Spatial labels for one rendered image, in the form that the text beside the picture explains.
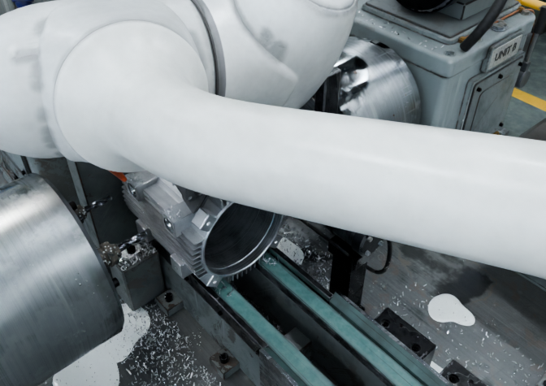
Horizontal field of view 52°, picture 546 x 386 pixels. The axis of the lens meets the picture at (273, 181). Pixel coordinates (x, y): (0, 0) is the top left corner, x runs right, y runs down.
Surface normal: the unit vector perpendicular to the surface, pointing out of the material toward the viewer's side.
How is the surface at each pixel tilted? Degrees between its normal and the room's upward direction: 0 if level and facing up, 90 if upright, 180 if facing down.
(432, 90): 90
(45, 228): 24
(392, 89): 47
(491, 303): 0
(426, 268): 0
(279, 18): 78
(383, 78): 36
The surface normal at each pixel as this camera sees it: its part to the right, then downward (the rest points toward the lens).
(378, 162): -0.29, -0.30
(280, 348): 0.00, -0.76
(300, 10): 0.00, 0.51
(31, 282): 0.48, -0.16
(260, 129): -0.22, -0.49
